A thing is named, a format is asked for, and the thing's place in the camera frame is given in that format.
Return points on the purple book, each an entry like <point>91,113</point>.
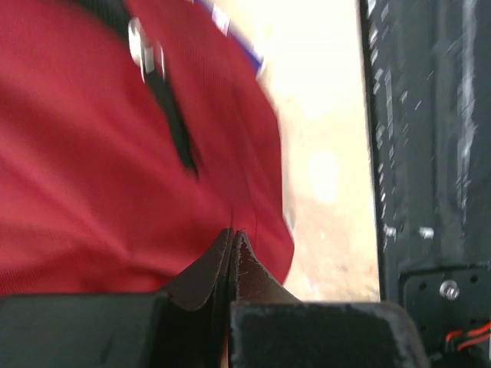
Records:
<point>224,23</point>

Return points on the red backpack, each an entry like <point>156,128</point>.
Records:
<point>94,197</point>

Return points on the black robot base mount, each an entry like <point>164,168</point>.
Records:
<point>427,90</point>

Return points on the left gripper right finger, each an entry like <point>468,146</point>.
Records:
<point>269,327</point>

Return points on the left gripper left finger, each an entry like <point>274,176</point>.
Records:
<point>181,324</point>

